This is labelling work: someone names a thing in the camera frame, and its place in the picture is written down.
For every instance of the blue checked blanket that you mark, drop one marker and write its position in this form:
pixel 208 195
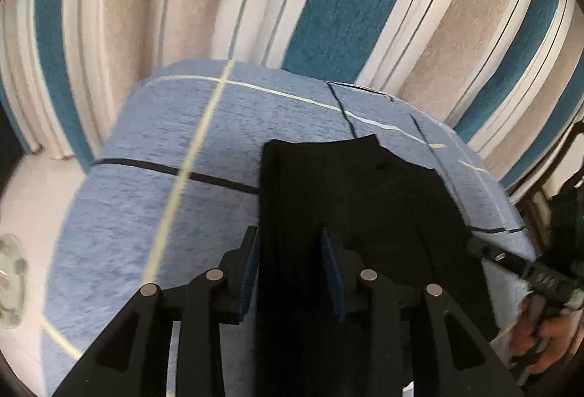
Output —
pixel 182 136

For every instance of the black pants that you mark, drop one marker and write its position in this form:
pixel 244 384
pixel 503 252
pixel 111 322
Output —
pixel 365 205

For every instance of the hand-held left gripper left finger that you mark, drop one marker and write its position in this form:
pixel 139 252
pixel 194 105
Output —
pixel 246 278

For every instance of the person's right hand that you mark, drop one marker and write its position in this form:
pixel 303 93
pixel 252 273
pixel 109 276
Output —
pixel 550 335

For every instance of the wooden furniture frame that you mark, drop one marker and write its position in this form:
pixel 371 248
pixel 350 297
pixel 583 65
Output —
pixel 540 207

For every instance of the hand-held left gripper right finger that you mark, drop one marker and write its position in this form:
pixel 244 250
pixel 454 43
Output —
pixel 331 273

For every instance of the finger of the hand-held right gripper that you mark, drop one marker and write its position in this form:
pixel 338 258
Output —
pixel 495 254

